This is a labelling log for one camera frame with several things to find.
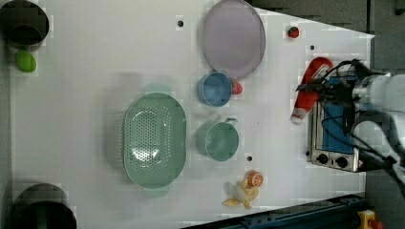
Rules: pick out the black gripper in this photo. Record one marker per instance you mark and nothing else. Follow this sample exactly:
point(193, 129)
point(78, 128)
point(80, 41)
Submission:
point(335, 90)

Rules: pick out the red ketchup bottle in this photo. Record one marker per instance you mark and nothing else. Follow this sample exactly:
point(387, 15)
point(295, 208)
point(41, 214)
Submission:
point(319, 66)

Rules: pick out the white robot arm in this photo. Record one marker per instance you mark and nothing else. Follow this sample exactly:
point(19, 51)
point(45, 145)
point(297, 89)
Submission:
point(376, 99)

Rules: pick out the green oval strainer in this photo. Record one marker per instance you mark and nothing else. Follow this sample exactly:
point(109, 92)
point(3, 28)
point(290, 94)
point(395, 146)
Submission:
point(154, 140)

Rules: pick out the black toaster oven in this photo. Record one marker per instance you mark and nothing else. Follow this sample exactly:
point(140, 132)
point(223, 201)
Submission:
point(330, 147)

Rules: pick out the red strawberry toy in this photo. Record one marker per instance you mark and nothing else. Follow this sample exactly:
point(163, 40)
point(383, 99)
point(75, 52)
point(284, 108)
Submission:
point(236, 87)

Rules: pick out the grey round plate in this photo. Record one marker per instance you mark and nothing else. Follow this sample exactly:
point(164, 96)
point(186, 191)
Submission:
point(233, 38)

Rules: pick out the blue cup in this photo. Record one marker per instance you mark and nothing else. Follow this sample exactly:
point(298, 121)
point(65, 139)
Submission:
point(214, 89)

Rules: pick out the orange slice toy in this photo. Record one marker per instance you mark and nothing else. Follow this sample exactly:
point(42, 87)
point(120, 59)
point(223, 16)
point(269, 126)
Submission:
point(255, 179)

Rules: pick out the green mug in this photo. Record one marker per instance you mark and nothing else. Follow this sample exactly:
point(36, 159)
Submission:
point(219, 140)

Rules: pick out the peeled banana toy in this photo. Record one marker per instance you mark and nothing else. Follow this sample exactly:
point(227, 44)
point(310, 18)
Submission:
point(244, 194)

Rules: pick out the yellow red clamp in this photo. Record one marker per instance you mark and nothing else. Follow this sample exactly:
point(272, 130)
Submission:
point(368, 220)

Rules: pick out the green lime toy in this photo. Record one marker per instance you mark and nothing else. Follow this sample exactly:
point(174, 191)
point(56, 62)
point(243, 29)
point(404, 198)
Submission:
point(25, 61)

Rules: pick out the black cylinder container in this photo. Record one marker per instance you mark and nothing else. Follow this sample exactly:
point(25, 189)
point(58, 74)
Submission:
point(24, 25)

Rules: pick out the black cylinder cup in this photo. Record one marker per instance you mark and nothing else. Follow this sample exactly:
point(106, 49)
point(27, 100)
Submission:
point(42, 206)

